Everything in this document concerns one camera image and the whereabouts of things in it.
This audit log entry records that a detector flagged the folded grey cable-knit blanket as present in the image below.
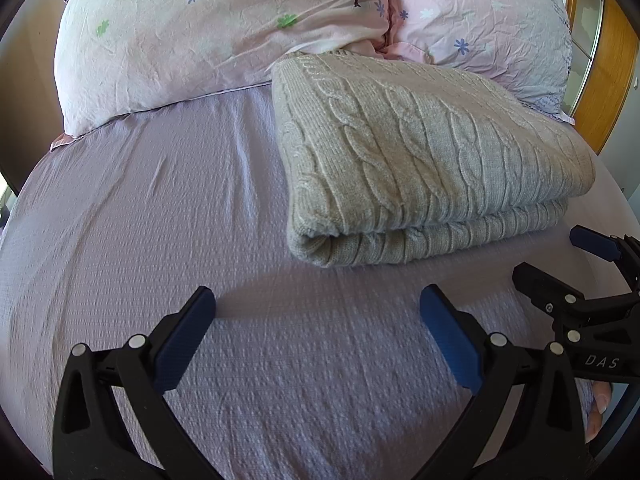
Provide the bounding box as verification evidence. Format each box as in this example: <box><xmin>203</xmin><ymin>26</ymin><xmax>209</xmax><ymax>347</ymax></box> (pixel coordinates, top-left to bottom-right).
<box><xmin>271</xmin><ymin>52</ymin><xmax>598</xmax><ymax>267</ymax></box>

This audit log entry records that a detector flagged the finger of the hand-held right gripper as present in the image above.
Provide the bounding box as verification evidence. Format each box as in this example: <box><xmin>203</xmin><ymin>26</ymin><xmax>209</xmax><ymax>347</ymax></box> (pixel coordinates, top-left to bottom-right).
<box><xmin>570</xmin><ymin>225</ymin><xmax>640</xmax><ymax>292</ymax></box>
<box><xmin>512</xmin><ymin>261</ymin><xmax>587</xmax><ymax>314</ymax></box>

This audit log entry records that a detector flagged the lilac bed sheet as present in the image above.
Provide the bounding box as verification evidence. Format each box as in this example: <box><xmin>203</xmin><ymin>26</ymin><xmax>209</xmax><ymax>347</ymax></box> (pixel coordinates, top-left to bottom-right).
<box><xmin>0</xmin><ymin>85</ymin><xmax>640</xmax><ymax>480</ymax></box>

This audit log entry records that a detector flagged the pink flower-print pillow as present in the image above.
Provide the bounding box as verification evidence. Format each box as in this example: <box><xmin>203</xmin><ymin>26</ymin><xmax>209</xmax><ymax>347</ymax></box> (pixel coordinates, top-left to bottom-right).
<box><xmin>387</xmin><ymin>0</ymin><xmax>576</xmax><ymax>126</ymax></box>

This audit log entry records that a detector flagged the pink tree-print pillow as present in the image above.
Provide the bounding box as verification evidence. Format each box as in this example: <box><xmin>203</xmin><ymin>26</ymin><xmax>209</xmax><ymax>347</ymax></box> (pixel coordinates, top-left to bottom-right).
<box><xmin>52</xmin><ymin>0</ymin><xmax>393</xmax><ymax>138</ymax></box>

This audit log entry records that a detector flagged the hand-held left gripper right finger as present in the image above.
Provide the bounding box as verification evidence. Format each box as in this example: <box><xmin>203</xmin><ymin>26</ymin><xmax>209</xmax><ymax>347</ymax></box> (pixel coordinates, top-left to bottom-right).
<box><xmin>419</xmin><ymin>284</ymin><xmax>593</xmax><ymax>480</ymax></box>

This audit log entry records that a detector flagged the frosted glass wardrobe panel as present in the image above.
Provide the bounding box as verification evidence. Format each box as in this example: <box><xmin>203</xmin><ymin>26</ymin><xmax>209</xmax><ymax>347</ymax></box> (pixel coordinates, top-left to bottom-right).
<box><xmin>570</xmin><ymin>0</ymin><xmax>607</xmax><ymax>111</ymax></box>

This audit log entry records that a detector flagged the person's right hand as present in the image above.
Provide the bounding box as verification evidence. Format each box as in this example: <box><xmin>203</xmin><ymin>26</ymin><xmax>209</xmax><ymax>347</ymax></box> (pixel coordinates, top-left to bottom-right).
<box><xmin>584</xmin><ymin>381</ymin><xmax>614</xmax><ymax>444</ymax></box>

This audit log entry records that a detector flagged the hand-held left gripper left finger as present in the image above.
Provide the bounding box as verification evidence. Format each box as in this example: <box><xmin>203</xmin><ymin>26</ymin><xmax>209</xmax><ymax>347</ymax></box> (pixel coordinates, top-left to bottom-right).
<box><xmin>52</xmin><ymin>286</ymin><xmax>221</xmax><ymax>480</ymax></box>

